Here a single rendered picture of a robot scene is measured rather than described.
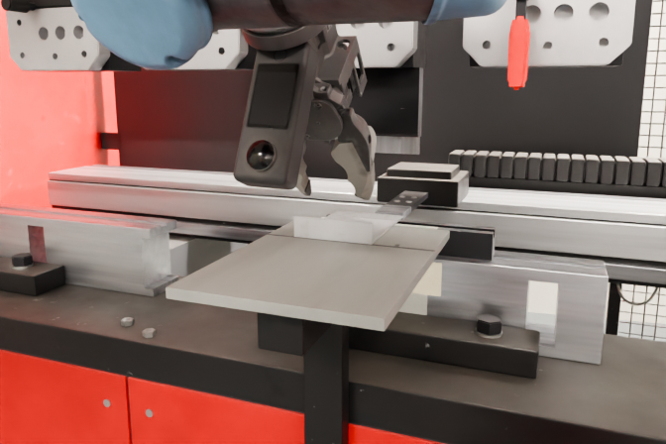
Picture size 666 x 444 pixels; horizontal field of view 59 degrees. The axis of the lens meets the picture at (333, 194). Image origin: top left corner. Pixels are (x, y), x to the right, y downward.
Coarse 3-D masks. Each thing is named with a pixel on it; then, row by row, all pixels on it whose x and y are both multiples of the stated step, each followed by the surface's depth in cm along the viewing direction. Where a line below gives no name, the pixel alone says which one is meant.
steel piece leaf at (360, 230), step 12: (336, 216) 70; (348, 216) 70; (300, 228) 61; (312, 228) 61; (324, 228) 60; (336, 228) 60; (348, 228) 59; (360, 228) 59; (372, 228) 58; (384, 228) 64; (336, 240) 60; (348, 240) 59; (360, 240) 59; (372, 240) 59
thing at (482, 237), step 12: (444, 228) 65; (456, 228) 66; (468, 228) 66; (480, 228) 65; (492, 228) 65; (456, 240) 64; (468, 240) 64; (480, 240) 63; (492, 240) 63; (444, 252) 65; (456, 252) 65; (468, 252) 64; (480, 252) 64; (492, 252) 63
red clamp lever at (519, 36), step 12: (516, 0) 52; (516, 12) 53; (516, 24) 52; (528, 24) 52; (516, 36) 52; (528, 36) 52; (516, 48) 53; (528, 48) 53; (516, 60) 53; (516, 72) 53; (516, 84) 53
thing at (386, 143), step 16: (368, 80) 65; (384, 80) 65; (400, 80) 64; (416, 80) 63; (368, 96) 66; (384, 96) 65; (400, 96) 64; (416, 96) 64; (368, 112) 66; (384, 112) 65; (400, 112) 65; (416, 112) 64; (384, 128) 66; (400, 128) 65; (416, 128) 64; (384, 144) 67; (400, 144) 66; (416, 144) 66
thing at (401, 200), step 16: (384, 176) 86; (400, 176) 86; (416, 176) 85; (432, 176) 85; (448, 176) 84; (464, 176) 88; (384, 192) 87; (400, 192) 86; (416, 192) 84; (432, 192) 84; (448, 192) 83; (464, 192) 88; (384, 208) 73; (400, 208) 73
